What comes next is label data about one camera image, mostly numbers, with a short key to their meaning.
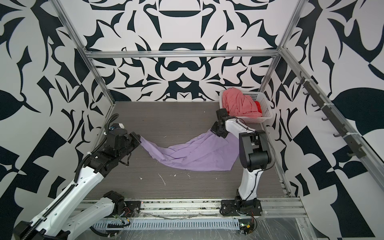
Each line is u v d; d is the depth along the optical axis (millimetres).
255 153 516
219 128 776
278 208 763
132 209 738
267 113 1044
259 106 1118
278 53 908
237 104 1098
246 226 712
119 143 562
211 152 924
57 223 399
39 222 381
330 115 549
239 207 662
